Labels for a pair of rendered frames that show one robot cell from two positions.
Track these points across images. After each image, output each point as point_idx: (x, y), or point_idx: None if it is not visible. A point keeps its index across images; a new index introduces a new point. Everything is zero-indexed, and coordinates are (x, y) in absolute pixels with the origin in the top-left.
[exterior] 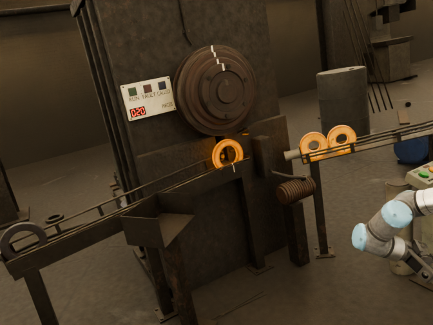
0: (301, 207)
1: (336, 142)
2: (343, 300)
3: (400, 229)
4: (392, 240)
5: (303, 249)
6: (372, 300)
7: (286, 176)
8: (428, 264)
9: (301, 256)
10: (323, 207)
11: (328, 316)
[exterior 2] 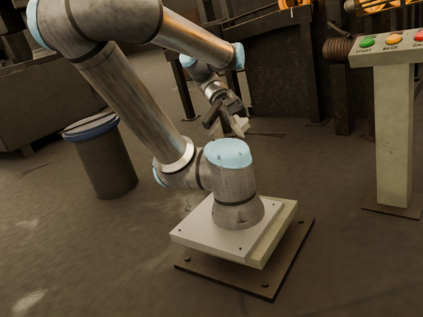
0: (342, 70)
1: None
2: (303, 165)
3: (188, 70)
4: (207, 85)
5: (341, 119)
6: (315, 177)
7: (336, 29)
8: (226, 119)
9: (338, 125)
10: (372, 79)
11: (275, 165)
